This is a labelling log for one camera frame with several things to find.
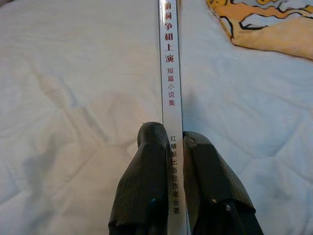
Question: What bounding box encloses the white quilted bed sheet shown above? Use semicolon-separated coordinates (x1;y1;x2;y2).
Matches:
0;0;313;235

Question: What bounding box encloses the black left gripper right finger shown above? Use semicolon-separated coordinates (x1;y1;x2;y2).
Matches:
182;131;265;235

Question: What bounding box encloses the yellow cartoon print blanket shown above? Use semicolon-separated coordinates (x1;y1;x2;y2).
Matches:
206;0;313;61

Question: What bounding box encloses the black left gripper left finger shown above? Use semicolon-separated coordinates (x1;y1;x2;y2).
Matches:
107;121;172;235

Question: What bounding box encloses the white book with Chinese print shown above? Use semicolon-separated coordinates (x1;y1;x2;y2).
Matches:
156;0;192;235

